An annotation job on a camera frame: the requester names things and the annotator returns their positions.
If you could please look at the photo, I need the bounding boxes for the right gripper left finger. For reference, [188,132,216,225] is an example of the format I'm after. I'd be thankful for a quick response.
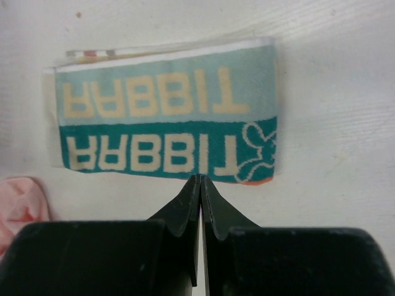
[1,175,201,295]

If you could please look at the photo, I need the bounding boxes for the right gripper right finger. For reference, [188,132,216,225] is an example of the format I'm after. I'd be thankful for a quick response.
[200,177,394,295]

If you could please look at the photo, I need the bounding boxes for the colourful rabbit print towel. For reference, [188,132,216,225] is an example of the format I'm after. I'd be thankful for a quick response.
[42,37,278,185]

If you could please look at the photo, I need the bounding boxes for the pink towel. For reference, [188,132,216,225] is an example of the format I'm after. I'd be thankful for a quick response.
[1,177,51,257]

